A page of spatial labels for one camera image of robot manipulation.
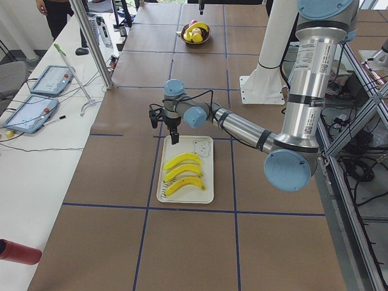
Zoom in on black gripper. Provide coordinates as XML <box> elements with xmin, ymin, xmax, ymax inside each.
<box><xmin>198</xmin><ymin>0</ymin><xmax>205</xmax><ymax>15</ymax></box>
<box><xmin>164</xmin><ymin>117</ymin><xmax>181</xmax><ymax>144</ymax></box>

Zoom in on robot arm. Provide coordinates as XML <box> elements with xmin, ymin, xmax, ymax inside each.
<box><xmin>162</xmin><ymin>1</ymin><xmax>358</xmax><ymax>192</ymax></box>

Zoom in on wicker fruit basket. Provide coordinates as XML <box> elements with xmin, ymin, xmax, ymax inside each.
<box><xmin>176</xmin><ymin>22</ymin><xmax>210</xmax><ymax>44</ymax></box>

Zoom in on pale white onion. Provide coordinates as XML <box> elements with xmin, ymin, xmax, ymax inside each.
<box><xmin>192</xmin><ymin>28</ymin><xmax>202</xmax><ymax>35</ymax></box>

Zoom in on yellow lemon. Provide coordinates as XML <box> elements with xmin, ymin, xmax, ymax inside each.
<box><xmin>192</xmin><ymin>34</ymin><xmax>203</xmax><ymax>43</ymax></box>

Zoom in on yellow star fruit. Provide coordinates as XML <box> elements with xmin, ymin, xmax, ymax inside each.
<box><xmin>183</xmin><ymin>32</ymin><xmax>193</xmax><ymax>42</ymax></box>

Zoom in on white bear tray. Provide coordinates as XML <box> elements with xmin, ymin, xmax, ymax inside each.
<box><xmin>156</xmin><ymin>136</ymin><xmax>214</xmax><ymax>204</ymax></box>

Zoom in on metal cup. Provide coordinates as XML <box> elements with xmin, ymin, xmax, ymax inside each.
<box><xmin>119</xmin><ymin>26</ymin><xmax>127</xmax><ymax>37</ymax></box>

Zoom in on black label box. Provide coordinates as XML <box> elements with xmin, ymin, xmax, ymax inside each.
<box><xmin>115</xmin><ymin>18</ymin><xmax>132</xmax><ymax>52</ymax></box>

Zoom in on metal grabber stick green tip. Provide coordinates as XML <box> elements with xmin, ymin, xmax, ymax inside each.
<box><xmin>53</xmin><ymin>43</ymin><xmax>97</xmax><ymax>117</ymax></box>

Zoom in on clear water bottle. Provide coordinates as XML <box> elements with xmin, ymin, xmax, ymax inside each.
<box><xmin>96</xmin><ymin>16</ymin><xmax>113</xmax><ymax>48</ymax></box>

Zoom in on black marker pen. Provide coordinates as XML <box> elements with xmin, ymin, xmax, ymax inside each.
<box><xmin>43</xmin><ymin>115</ymin><xmax>66</xmax><ymax>126</ymax></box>

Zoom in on black computer mouse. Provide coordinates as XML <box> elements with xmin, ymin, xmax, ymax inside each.
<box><xmin>75</xmin><ymin>47</ymin><xmax>89</xmax><ymax>56</ymax></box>

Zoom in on far blue teach pendant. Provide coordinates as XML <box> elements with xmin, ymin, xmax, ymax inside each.
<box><xmin>30</xmin><ymin>65</ymin><xmax>73</xmax><ymax>96</ymax></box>

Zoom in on blue teach pendant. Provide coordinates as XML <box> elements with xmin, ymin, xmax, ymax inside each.
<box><xmin>30</xmin><ymin>65</ymin><xmax>73</xmax><ymax>96</ymax></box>
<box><xmin>3</xmin><ymin>94</ymin><xmax>59</xmax><ymax>133</ymax></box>

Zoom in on standing person dark clothes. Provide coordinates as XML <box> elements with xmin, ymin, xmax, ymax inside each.
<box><xmin>36</xmin><ymin>0</ymin><xmax>74</xmax><ymax>40</ymax></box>

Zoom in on near blue teach pendant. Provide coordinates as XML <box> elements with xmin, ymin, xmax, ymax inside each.
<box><xmin>3</xmin><ymin>94</ymin><xmax>59</xmax><ymax>133</ymax></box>

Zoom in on red cylinder bottle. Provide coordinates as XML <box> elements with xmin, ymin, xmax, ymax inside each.
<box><xmin>1</xmin><ymin>239</ymin><xmax>42</xmax><ymax>265</ymax></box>

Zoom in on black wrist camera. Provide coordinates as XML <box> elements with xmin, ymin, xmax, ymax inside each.
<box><xmin>149</xmin><ymin>107</ymin><xmax>164</xmax><ymax>129</ymax></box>

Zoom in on white camera pillar with base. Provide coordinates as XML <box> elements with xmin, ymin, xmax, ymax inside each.
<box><xmin>239</xmin><ymin>0</ymin><xmax>298</xmax><ymax>105</ymax></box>

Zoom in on aluminium frame post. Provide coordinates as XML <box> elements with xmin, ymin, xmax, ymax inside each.
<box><xmin>69</xmin><ymin>0</ymin><xmax>113</xmax><ymax>90</ymax></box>

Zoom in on aluminium frame cart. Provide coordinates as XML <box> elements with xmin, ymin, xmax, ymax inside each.
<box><xmin>318</xmin><ymin>31</ymin><xmax>387</xmax><ymax>290</ymax></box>

